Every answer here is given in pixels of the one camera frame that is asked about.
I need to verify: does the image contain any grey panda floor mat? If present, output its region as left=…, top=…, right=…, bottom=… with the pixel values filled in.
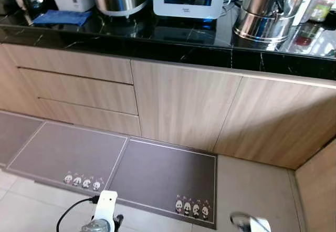
left=104, top=138, right=218, bottom=230
left=5, top=120, right=130, bottom=193

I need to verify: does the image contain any wooden drawer front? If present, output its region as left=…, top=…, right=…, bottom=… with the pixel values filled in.
left=18, top=68, right=139, bottom=115
left=37, top=98, right=142, bottom=137
left=3, top=43, right=133, bottom=85

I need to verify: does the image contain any wooden side cabinet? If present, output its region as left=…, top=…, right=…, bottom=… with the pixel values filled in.
left=294, top=138, right=336, bottom=232

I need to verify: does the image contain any wooden cabinet door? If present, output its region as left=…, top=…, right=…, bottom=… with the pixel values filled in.
left=213, top=75, right=336, bottom=171
left=130, top=59, right=244, bottom=153

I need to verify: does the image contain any blue folded cloth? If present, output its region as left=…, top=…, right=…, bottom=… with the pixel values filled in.
left=33, top=9, right=92, bottom=27

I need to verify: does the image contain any red-lidded glass jar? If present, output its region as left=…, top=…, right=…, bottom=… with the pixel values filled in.
left=309, top=0, right=336, bottom=23

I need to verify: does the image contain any white plastic bottle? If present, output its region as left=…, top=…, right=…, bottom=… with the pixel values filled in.
left=292, top=0, right=322, bottom=26

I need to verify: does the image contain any large steel urn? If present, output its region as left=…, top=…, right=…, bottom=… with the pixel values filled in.
left=233, top=0, right=311, bottom=44

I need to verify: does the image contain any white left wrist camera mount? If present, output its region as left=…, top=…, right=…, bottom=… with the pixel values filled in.
left=93, top=190, right=119, bottom=232

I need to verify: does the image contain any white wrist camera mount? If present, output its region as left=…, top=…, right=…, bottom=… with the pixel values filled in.
left=93, top=190, right=119, bottom=232
left=247, top=216, right=272, bottom=232

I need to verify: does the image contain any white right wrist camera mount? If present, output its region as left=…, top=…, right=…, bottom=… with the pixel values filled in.
left=247, top=216, right=272, bottom=232

